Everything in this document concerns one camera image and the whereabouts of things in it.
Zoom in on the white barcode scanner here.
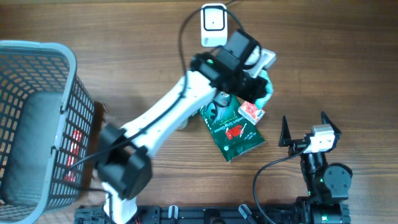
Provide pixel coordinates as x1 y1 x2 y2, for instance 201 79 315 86
200 3 228 47

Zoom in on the camera cable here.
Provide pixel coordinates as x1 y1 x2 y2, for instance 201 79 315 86
67 6 249 172
252 146 312 224

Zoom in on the green lid jar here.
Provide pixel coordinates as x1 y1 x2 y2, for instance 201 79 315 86
177 119 189 130

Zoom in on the teal wipes packet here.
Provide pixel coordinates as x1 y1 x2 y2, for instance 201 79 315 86
255 70 274 109

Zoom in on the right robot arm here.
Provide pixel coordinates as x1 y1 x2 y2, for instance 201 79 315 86
279 112 353 224

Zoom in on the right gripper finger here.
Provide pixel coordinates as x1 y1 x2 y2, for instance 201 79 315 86
278 116 292 147
321 111 342 136

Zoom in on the grey plastic basket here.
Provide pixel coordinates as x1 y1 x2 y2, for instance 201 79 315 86
1 40 95 223

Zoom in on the left camera cable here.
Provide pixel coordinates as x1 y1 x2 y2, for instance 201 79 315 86
67 6 249 172

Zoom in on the green 3M gloves pack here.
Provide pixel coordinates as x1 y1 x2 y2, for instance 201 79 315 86
199 91 266 162

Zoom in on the right camera cable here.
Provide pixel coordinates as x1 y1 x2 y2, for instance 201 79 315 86
252 146 312 224

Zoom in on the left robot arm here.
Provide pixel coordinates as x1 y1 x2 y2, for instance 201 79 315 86
94 29 276 223

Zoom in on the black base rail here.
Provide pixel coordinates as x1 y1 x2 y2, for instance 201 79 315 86
73 203 351 224

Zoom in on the red white small packet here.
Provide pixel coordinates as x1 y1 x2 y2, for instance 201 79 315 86
238 101 265 125

